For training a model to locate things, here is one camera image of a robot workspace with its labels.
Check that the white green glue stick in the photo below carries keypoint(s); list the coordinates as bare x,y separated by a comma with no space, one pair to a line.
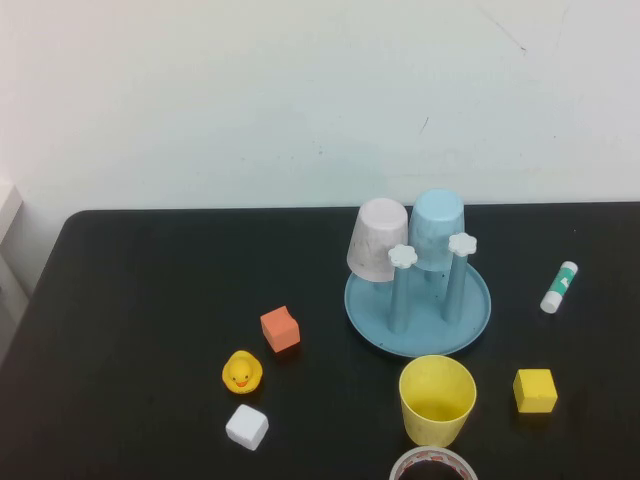
559,287

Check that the light blue plastic cup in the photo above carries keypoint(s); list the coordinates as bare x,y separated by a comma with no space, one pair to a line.
435,220

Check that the white foam cube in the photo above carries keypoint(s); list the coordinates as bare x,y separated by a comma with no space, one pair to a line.
246,427

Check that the blue cup stand with pegs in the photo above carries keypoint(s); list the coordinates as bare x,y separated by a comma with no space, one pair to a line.
425,330

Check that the yellow rubber duck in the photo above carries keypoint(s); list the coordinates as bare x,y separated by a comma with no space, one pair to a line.
241,375

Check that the orange foam cube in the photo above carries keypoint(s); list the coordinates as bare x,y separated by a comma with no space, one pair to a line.
280,330

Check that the clear tape roll red print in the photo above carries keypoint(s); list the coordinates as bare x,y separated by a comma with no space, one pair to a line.
400,462

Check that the yellow plastic cup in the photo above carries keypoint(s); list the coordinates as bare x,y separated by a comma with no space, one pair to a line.
435,430

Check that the yellow foam cube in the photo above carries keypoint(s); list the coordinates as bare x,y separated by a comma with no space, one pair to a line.
535,392

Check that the white plastic cup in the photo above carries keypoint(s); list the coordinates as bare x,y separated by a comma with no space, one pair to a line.
375,240

